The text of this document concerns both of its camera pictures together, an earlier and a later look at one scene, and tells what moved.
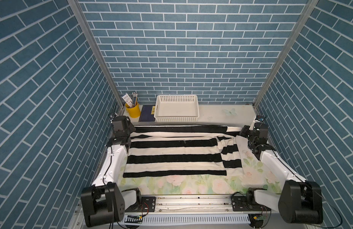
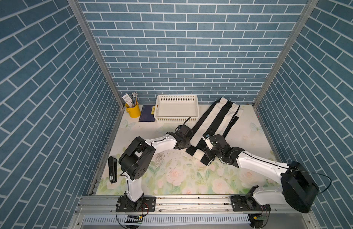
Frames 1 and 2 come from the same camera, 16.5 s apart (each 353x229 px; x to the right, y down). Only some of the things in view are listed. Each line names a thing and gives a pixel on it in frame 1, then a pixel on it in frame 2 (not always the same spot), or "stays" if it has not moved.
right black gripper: [245, 128] -> [207, 152]
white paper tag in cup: [128, 99] stays
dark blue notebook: [145, 114] stays
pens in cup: [134, 99] stays
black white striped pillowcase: [182, 150] -> [217, 120]
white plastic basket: [176, 108] stays
